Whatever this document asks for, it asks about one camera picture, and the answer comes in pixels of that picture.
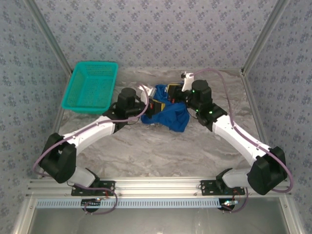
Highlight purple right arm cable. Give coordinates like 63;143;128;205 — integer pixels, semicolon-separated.
191;69;293;214

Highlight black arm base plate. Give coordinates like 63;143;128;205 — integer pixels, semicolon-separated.
71;180;116;196
200;179;246;196

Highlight blue t-shirt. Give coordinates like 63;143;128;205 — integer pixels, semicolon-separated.
140;84;191;133

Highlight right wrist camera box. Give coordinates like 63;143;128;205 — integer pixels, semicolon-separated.
181;71;195;91

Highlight slotted grey cable duct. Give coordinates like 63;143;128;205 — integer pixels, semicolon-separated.
36;197;221;209

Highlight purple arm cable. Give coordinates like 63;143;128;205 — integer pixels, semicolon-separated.
32;82;150;215
191;69;293;214

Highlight teal plastic basket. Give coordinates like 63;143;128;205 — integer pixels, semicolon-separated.
60;61;119;116

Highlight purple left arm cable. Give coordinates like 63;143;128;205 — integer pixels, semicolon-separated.
32;82;150;215

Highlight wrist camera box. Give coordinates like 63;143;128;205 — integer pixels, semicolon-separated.
138;83;157;98
181;71;195;91

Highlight grey metal panel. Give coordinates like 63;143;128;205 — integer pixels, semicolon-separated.
14;197;303;234

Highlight aluminium cross rail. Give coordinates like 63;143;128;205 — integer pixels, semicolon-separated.
26;177;292;198

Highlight aluminium frame post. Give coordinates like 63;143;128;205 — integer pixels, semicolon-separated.
24;0;74;75
241;0;291;75

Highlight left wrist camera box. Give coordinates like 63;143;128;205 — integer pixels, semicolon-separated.
138;83;157;98

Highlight small black controller board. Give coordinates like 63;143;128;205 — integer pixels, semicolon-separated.
81;198;102;208
220;199;238;211

